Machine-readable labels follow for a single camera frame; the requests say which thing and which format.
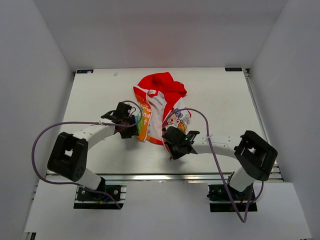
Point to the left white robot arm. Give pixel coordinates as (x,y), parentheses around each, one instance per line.
(70,151)

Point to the right blue corner label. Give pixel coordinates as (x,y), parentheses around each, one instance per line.
(233,69)

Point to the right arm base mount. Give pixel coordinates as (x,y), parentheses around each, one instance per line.
(219,201)

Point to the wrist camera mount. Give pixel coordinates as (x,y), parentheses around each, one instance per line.
(190,137)
(110,115)

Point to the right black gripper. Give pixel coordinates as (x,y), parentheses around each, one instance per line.
(174,155)

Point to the aluminium front rail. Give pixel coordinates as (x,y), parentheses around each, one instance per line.
(274,177)

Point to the left blue corner label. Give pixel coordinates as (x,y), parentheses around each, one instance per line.
(84,71)

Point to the colourful children's zip jacket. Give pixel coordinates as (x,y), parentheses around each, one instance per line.
(162,101)

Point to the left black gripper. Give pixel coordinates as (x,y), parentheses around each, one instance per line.
(133,131)

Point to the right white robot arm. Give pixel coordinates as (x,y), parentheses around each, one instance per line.
(255,155)

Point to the blue corner label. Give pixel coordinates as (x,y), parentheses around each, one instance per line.
(84,71)
(233,69)

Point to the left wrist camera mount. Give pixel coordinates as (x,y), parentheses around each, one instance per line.
(110,115)

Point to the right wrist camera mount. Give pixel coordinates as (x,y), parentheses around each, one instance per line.
(190,137)

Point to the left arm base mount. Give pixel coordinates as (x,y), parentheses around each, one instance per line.
(112,197)

